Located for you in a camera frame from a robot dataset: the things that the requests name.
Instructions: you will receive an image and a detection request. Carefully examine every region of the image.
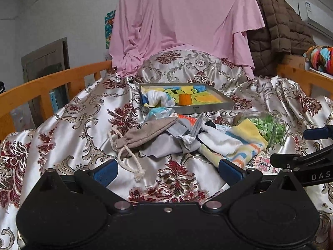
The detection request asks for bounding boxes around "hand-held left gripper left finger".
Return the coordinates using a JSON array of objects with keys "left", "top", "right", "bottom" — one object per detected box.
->
[{"left": 39, "top": 159, "right": 133, "bottom": 212}]

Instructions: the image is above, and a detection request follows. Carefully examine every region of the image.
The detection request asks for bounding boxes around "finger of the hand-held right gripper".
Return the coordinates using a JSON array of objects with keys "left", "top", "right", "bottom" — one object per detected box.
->
[
  {"left": 303, "top": 125, "right": 333, "bottom": 140},
  {"left": 269, "top": 147, "right": 333, "bottom": 172}
]

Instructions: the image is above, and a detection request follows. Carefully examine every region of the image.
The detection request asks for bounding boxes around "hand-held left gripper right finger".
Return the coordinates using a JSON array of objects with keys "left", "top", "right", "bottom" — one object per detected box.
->
[{"left": 202, "top": 159, "right": 297, "bottom": 212}]

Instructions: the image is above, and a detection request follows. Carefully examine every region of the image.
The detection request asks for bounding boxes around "yellow striped towel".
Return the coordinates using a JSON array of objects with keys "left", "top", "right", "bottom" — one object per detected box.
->
[{"left": 199, "top": 121, "right": 268, "bottom": 169}]

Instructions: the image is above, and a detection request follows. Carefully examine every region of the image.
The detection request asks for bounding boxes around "beige drawstring pouch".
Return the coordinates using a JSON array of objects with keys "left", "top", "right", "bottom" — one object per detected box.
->
[{"left": 108, "top": 117, "right": 179, "bottom": 182}]

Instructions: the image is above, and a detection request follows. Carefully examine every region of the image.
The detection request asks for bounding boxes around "grey cloth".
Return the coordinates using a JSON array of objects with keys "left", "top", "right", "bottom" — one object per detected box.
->
[{"left": 142, "top": 113, "right": 209, "bottom": 160}]

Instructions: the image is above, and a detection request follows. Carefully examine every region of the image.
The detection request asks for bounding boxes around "metal tray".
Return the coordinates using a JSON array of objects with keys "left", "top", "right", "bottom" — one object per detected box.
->
[{"left": 138, "top": 82, "right": 235, "bottom": 115}]

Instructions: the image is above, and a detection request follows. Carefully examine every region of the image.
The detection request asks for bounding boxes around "glass jar of green stars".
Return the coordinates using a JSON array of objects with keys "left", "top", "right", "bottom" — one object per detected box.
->
[{"left": 233, "top": 111, "right": 287, "bottom": 147}]

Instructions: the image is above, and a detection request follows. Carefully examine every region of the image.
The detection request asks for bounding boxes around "floral satin blanket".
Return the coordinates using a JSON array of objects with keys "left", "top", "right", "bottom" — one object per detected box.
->
[{"left": 0, "top": 52, "right": 333, "bottom": 250}]

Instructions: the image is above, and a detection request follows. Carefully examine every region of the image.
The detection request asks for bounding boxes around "white and orange box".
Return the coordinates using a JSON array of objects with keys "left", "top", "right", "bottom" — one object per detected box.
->
[{"left": 179, "top": 117, "right": 199, "bottom": 126}]

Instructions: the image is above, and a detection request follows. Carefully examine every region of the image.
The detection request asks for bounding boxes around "multicoloured striped cloth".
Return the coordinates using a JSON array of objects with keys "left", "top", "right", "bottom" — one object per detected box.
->
[{"left": 303, "top": 45, "right": 333, "bottom": 75}]

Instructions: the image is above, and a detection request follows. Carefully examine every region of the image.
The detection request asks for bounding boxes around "white blue crumpled cloth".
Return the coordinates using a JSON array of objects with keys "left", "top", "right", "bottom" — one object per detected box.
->
[{"left": 145, "top": 107, "right": 178, "bottom": 122}]

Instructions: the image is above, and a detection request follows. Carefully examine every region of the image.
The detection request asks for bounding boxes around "colourful drawing tray liner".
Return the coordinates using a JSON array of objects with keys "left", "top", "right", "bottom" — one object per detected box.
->
[{"left": 142, "top": 85, "right": 227, "bottom": 106}]

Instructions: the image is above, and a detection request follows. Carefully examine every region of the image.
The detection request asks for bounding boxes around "blue bag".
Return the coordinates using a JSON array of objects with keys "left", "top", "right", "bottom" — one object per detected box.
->
[{"left": 49, "top": 89, "right": 66, "bottom": 113}]

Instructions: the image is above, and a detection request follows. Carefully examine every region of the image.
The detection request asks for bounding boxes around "white and blue cloth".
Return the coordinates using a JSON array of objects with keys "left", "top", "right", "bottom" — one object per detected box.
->
[{"left": 142, "top": 92, "right": 176, "bottom": 108}]

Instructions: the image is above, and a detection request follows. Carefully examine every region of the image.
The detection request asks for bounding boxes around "brown quilted jacket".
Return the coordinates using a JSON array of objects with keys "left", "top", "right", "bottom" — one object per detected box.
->
[{"left": 246, "top": 0, "right": 317, "bottom": 78}]

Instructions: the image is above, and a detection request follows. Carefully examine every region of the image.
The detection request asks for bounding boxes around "floral satin pillow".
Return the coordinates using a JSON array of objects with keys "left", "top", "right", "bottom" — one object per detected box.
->
[{"left": 137, "top": 49, "right": 247, "bottom": 89}]

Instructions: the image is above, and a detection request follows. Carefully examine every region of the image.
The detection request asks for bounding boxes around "white air conditioner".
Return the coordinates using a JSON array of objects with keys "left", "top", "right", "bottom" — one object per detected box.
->
[{"left": 298, "top": 1, "right": 333, "bottom": 39}]

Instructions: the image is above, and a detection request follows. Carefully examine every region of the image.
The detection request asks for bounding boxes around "grey wooden door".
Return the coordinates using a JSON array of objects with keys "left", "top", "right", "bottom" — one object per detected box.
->
[{"left": 21, "top": 37, "right": 71, "bottom": 129}]

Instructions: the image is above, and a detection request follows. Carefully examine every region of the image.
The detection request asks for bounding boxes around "pink cloth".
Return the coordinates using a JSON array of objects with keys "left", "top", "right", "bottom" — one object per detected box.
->
[{"left": 109, "top": 0, "right": 266, "bottom": 79}]

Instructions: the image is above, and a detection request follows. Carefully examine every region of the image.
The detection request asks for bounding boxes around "wooden bed rail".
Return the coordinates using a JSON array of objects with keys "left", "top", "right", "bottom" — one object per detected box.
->
[
  {"left": 0, "top": 60, "right": 114, "bottom": 141},
  {"left": 276, "top": 64, "right": 333, "bottom": 97}
]

